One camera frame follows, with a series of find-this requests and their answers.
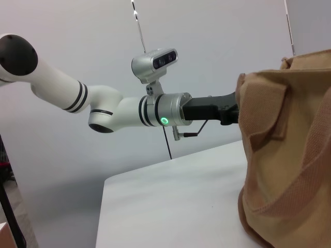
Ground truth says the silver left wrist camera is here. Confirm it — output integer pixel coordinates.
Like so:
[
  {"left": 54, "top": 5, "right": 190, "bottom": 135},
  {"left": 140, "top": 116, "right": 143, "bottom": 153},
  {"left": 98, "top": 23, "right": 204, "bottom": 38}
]
[{"left": 131, "top": 48, "right": 179, "bottom": 98}]

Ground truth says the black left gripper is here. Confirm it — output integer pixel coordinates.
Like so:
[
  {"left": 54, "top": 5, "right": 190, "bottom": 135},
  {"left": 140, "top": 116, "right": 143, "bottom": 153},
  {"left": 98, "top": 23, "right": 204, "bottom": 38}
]
[{"left": 180, "top": 91, "right": 240, "bottom": 127}]

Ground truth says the khaki canvas food bag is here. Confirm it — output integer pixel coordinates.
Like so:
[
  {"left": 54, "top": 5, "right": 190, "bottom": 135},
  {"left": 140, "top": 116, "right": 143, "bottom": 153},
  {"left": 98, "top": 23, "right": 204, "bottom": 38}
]
[{"left": 236, "top": 49, "right": 331, "bottom": 248}]

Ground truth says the thin black hanging cable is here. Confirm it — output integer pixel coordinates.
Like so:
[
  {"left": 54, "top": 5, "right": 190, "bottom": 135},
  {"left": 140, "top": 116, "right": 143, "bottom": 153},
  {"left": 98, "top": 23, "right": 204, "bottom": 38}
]
[{"left": 162, "top": 125, "right": 173, "bottom": 160}]

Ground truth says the black pole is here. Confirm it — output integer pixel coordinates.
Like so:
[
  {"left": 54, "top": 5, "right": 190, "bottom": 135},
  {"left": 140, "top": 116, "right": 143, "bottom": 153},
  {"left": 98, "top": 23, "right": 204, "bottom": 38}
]
[{"left": 0, "top": 180, "right": 27, "bottom": 248}]

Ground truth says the left gripper cable with plug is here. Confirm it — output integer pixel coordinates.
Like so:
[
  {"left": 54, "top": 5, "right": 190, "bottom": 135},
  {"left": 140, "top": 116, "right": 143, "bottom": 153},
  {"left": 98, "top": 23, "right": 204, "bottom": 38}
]
[{"left": 171, "top": 118, "right": 209, "bottom": 142}]

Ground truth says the brown box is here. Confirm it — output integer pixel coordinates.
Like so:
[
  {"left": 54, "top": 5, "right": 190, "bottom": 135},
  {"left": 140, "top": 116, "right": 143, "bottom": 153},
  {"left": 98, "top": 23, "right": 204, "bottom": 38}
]
[{"left": 0, "top": 223, "right": 14, "bottom": 248}]

